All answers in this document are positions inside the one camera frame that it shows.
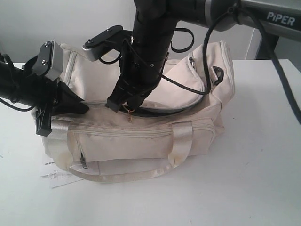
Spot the white rear hang tag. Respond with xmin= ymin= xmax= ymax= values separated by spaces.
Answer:
xmin=49 ymin=175 xmax=82 ymax=188

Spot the cream fabric duffel bag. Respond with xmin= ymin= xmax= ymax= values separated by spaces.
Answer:
xmin=42 ymin=41 xmax=235 ymax=183

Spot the white Tonlion hang tag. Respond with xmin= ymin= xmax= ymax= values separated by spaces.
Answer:
xmin=39 ymin=154 xmax=66 ymax=177

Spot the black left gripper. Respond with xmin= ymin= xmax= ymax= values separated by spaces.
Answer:
xmin=14 ymin=56 xmax=89 ymax=136

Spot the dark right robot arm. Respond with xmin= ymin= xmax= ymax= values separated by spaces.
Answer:
xmin=107 ymin=0 xmax=301 ymax=111

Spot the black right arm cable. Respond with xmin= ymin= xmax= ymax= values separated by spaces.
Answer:
xmin=98 ymin=7 xmax=301 ymax=132

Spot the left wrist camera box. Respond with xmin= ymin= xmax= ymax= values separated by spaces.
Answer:
xmin=32 ymin=40 xmax=63 ymax=81

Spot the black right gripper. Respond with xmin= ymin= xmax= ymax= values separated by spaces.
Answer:
xmin=106 ymin=40 xmax=166 ymax=111

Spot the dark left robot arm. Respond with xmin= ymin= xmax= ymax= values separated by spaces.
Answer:
xmin=0 ymin=54 xmax=89 ymax=137

